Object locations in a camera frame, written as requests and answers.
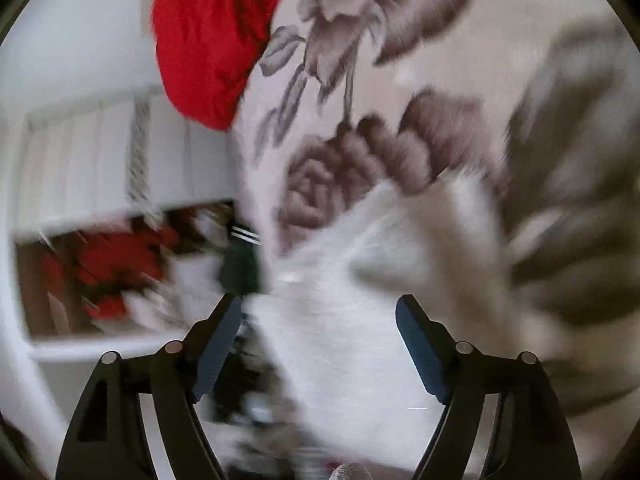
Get dark green garment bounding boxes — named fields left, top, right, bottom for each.
left=217, top=222, right=264, bottom=297

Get red hanging clothes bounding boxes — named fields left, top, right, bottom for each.
left=42, top=227, right=174, bottom=322

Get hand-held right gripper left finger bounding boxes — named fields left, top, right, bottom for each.
left=55, top=294, right=244, bottom=480

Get white fuzzy jacket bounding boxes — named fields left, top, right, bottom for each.
left=220, top=172, right=508, bottom=480

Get white sliding-door wardrobe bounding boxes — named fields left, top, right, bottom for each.
left=10, top=85, right=242, bottom=357

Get red quilt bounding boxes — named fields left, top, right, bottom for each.
left=151, top=0, right=284, bottom=133

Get floral plush blanket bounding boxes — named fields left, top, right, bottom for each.
left=232, top=0, right=640, bottom=421

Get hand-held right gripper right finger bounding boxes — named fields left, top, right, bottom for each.
left=395, top=294, right=583, bottom=480

